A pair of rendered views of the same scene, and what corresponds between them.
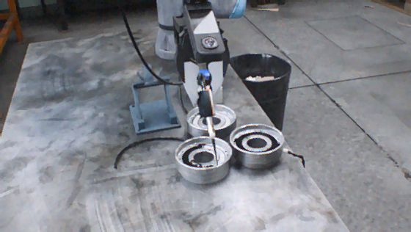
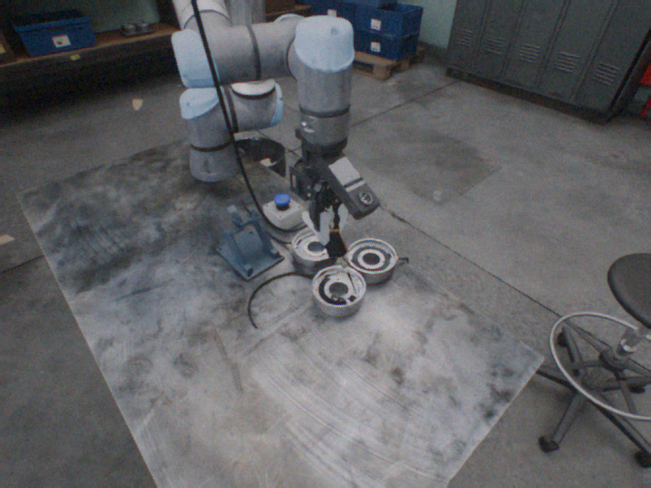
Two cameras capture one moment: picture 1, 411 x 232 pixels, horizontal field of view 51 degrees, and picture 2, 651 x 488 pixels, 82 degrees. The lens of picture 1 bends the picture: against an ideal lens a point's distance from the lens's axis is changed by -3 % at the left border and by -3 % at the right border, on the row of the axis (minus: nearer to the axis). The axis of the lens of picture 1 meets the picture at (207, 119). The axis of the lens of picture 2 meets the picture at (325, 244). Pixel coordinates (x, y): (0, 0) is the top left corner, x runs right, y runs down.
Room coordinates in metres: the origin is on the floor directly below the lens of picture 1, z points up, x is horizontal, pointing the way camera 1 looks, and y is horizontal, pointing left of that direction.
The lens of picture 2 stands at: (0.27, 0.27, 1.40)
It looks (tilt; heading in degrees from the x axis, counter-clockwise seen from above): 43 degrees down; 331
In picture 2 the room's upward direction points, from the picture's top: straight up
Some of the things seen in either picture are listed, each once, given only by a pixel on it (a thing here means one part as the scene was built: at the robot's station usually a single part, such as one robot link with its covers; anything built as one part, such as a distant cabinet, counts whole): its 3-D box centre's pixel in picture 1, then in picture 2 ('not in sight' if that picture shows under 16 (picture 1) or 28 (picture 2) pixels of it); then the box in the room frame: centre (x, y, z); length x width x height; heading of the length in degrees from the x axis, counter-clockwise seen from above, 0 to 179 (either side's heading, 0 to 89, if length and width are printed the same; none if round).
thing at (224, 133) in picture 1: (211, 124); (316, 249); (0.81, -0.01, 0.82); 0.10 x 0.10 x 0.04
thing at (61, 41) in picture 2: not in sight; (54, 32); (4.38, 0.54, 0.56); 0.52 x 0.38 x 0.22; 100
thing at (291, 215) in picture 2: (204, 89); (282, 212); (0.96, 0.00, 0.82); 0.08 x 0.07 x 0.05; 13
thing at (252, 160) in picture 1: (256, 146); (370, 261); (0.72, -0.09, 0.82); 0.10 x 0.10 x 0.04
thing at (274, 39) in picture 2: not in sight; (289, 48); (0.84, 0.01, 1.23); 0.11 x 0.11 x 0.08; 83
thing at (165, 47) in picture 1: (178, 35); (213, 153); (1.29, 0.07, 0.85); 0.15 x 0.15 x 0.10
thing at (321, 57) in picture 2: not in sight; (324, 66); (0.74, 0.01, 1.23); 0.09 x 0.08 x 0.11; 173
